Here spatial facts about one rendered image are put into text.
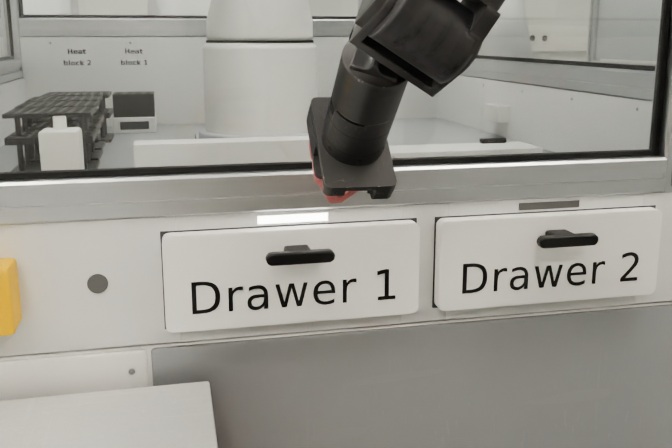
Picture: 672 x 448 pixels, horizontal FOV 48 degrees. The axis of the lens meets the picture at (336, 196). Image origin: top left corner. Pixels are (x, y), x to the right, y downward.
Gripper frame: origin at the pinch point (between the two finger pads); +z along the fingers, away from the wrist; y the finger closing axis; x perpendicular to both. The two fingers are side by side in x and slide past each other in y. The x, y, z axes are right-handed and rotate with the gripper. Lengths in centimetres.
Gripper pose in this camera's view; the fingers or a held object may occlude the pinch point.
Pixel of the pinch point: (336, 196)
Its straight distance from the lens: 75.6
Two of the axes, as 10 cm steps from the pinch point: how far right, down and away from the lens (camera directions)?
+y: -1.5, -8.3, 5.3
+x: -9.7, 0.3, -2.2
